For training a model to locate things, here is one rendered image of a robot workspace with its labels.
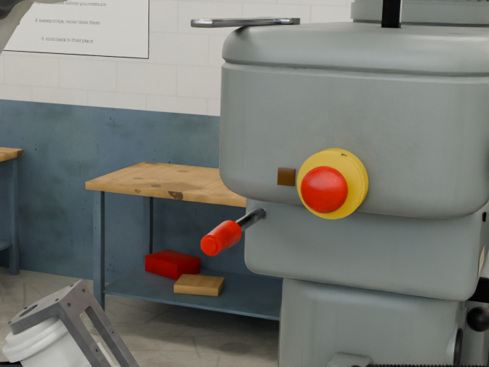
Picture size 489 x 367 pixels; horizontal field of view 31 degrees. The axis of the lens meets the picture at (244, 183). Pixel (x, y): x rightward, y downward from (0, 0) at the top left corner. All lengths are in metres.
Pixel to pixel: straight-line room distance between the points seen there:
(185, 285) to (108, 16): 1.84
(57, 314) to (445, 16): 0.66
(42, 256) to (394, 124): 5.68
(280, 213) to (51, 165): 5.31
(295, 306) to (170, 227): 4.88
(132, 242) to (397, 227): 5.15
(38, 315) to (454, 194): 0.36
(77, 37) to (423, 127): 5.28
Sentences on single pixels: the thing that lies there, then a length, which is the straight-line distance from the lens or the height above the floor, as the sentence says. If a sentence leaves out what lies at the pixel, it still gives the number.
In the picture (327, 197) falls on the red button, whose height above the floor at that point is 1.76.
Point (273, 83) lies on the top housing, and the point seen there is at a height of 1.84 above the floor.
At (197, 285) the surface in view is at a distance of 5.19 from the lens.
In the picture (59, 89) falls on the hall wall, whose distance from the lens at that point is 6.08.
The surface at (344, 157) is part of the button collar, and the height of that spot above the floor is 1.79.
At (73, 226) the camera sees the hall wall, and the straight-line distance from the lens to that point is 6.18.
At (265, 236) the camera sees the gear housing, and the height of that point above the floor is 1.68.
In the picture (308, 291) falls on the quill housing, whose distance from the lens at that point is 0.96.
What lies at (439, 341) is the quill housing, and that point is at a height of 1.57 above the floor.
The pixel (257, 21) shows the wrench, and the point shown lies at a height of 1.89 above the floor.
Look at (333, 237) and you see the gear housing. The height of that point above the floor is 1.68.
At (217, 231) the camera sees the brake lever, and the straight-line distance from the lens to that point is 0.80.
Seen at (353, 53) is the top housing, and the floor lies 1.87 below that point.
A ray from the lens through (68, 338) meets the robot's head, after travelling 0.67.
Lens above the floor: 1.91
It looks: 12 degrees down
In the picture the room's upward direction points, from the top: 2 degrees clockwise
